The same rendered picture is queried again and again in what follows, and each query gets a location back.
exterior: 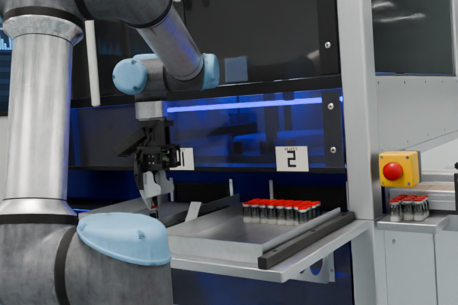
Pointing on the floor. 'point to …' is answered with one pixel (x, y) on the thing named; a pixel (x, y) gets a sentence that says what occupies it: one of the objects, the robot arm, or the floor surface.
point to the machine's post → (361, 129)
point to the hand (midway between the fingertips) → (150, 203)
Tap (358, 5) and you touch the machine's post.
